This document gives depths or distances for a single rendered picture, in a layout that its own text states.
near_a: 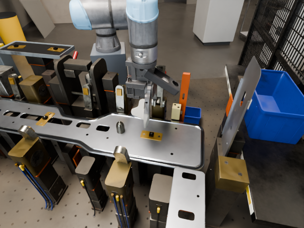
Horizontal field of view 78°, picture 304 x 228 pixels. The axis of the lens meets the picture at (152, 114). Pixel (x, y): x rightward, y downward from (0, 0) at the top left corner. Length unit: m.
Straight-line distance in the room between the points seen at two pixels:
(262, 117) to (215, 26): 3.83
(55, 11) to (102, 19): 6.03
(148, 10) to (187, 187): 0.49
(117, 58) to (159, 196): 0.81
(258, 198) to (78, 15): 0.69
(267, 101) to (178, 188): 0.59
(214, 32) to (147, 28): 4.03
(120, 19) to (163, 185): 0.51
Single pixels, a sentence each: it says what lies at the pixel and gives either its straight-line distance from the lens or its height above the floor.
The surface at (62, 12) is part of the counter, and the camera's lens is 6.55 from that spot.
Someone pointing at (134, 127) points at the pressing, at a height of 1.00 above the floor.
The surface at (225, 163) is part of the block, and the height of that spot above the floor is 1.06.
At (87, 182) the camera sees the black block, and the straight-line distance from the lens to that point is 0.72.
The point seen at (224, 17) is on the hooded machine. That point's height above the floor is 0.56.
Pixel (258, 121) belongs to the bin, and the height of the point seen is 1.11.
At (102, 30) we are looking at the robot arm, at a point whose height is 1.22.
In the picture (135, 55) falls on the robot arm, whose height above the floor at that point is 1.34.
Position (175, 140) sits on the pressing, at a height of 1.00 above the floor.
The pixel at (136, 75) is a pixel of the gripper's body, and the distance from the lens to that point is 0.57.
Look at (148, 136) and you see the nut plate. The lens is 0.72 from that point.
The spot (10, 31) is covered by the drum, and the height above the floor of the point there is 0.44.
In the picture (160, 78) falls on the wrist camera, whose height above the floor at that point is 1.27.
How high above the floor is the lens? 1.54
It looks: 41 degrees down
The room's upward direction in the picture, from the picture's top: straight up
